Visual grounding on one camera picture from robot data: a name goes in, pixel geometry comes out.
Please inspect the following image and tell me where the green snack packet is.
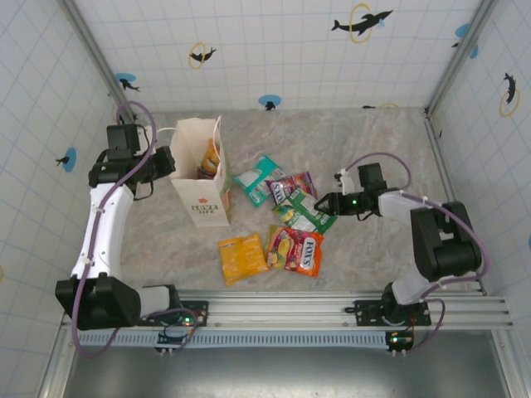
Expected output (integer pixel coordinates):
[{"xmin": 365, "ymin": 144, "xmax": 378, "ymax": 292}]
[{"xmin": 272, "ymin": 188, "xmax": 339, "ymax": 235}]

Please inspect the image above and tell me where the small purple red candy bag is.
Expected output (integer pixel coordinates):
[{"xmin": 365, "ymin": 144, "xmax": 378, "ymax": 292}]
[{"xmin": 264, "ymin": 172, "xmax": 319, "ymax": 206}]

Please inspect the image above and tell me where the orange Fox's candy bag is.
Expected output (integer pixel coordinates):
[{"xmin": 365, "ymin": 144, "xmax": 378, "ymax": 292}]
[{"xmin": 264, "ymin": 225, "xmax": 325, "ymax": 278}]

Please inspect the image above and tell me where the teal snack packet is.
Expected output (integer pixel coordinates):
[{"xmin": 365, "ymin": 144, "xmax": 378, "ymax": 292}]
[{"xmin": 231, "ymin": 155, "xmax": 287, "ymax": 208}]

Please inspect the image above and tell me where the orange snack bag green lettering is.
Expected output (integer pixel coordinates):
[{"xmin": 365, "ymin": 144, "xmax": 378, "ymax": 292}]
[{"xmin": 201, "ymin": 138, "xmax": 221, "ymax": 173}]

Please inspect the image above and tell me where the white paper bag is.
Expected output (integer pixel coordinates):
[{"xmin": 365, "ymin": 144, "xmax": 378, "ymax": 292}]
[{"xmin": 157, "ymin": 114, "xmax": 234, "ymax": 229}]

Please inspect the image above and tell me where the plain yellow snack bag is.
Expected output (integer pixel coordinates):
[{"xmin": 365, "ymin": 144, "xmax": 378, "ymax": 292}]
[{"xmin": 217, "ymin": 231, "xmax": 270, "ymax": 287}]

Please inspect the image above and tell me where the small black controller board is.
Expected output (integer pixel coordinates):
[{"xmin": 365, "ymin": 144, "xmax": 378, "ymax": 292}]
[
  {"xmin": 385, "ymin": 330, "xmax": 415, "ymax": 354},
  {"xmin": 155, "ymin": 332, "xmax": 187, "ymax": 354}
]

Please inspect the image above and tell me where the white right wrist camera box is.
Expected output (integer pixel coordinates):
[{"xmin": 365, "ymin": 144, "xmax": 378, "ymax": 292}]
[{"xmin": 334, "ymin": 167, "xmax": 353, "ymax": 196}]

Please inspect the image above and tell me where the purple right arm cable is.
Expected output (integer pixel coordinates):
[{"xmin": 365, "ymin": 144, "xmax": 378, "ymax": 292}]
[{"xmin": 343, "ymin": 152, "xmax": 490, "ymax": 353}]

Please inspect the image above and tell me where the aluminium side rail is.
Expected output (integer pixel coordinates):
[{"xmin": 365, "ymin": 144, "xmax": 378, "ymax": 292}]
[{"xmin": 423, "ymin": 109, "xmax": 457, "ymax": 204}]

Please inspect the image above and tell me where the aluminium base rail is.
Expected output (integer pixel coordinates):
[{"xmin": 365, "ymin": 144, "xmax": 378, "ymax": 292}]
[{"xmin": 61, "ymin": 289, "xmax": 515, "ymax": 331}]

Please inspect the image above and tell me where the aluminium frame post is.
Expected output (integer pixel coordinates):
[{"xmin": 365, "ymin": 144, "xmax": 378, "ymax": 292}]
[
  {"xmin": 426, "ymin": 0, "xmax": 499, "ymax": 117},
  {"xmin": 61, "ymin": 0, "xmax": 138, "ymax": 125}
]

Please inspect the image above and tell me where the white slotted cable duct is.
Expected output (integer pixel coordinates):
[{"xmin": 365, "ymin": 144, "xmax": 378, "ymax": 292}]
[{"xmin": 76, "ymin": 331, "xmax": 393, "ymax": 348}]

